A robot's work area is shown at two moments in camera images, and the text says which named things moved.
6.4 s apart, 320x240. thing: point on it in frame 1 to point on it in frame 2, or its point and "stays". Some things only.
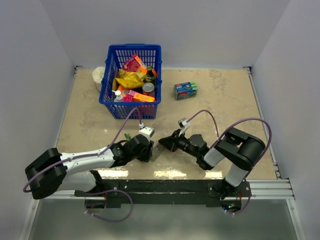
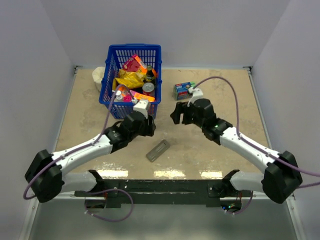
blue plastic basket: (115, 56) stays
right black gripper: (171, 142) to (181, 108)
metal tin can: (148, 89) stays
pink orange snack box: (134, 64) stays
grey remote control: (156, 152) stays
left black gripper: (146, 155) to (150, 126)
